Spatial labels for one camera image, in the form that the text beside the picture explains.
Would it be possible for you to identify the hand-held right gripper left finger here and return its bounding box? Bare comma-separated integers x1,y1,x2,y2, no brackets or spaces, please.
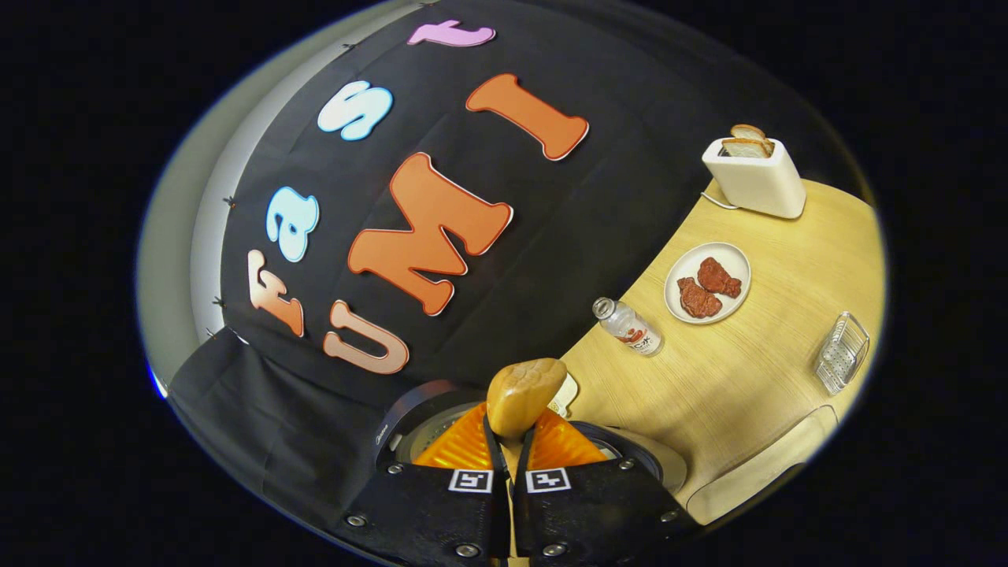
335,402,513,561

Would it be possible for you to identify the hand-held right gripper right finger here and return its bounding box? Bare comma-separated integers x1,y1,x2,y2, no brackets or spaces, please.
513,408,702,561

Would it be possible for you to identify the dark grey rice cooker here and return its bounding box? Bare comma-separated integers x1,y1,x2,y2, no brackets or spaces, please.
370,380,687,505

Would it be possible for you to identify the wooden spoon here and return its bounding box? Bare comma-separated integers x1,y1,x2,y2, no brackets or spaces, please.
486,358,568,481

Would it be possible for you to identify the cream rice box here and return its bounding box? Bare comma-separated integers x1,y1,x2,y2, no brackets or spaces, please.
687,404,839,527

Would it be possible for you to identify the wire chopstick holder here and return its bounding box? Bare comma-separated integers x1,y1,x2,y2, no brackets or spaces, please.
813,311,871,396

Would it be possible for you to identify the white divided condiment dish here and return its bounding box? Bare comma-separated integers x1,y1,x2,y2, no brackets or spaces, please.
549,372,580,418

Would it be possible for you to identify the small clear drink bottle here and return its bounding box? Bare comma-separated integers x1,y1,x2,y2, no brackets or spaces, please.
592,297,664,358

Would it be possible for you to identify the white round plate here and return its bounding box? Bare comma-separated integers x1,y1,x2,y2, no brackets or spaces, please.
664,241,753,325

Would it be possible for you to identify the white toaster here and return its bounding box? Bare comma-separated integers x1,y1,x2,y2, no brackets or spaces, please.
701,135,808,220

